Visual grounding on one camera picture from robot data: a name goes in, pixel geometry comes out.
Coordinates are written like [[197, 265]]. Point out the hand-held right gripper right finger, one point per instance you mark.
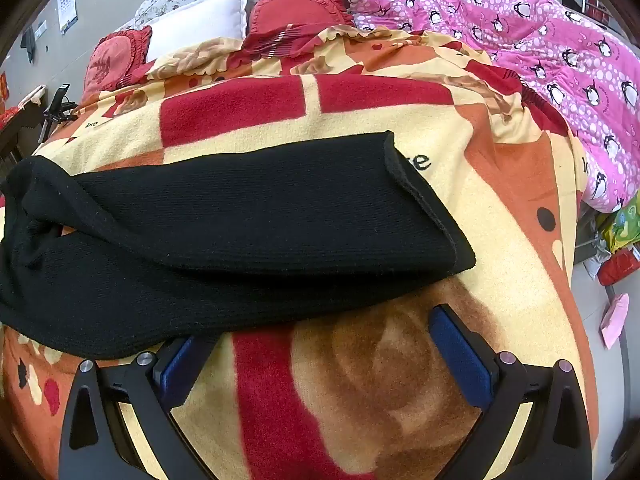
[[460, 355]]

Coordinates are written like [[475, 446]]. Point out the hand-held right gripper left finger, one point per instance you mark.
[[177, 371]]

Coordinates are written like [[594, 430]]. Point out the black pants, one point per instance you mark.
[[250, 220]]

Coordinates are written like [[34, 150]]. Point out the red packet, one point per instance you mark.
[[620, 266]]

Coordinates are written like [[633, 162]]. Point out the green patterned bag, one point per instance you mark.
[[622, 227]]

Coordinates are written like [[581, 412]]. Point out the red yellow orange printed blanket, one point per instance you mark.
[[350, 110]]

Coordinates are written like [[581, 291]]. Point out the dark wooden table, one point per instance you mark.
[[20, 132]]

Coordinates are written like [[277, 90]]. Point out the black tripod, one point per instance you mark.
[[59, 105]]

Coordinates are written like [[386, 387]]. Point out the red cloth on table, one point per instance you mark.
[[10, 117]]

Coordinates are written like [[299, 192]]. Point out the red heart-shaped ruffled pillow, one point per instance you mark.
[[295, 15], [112, 60]]

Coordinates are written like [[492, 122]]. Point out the pink penguin print quilt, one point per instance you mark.
[[525, 25]]

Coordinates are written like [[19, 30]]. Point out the white pillow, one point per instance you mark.
[[210, 20]]

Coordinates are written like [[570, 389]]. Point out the dark cloth hanging on wall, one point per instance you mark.
[[28, 42]]

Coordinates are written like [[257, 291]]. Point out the wall calendar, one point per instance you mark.
[[66, 5]]

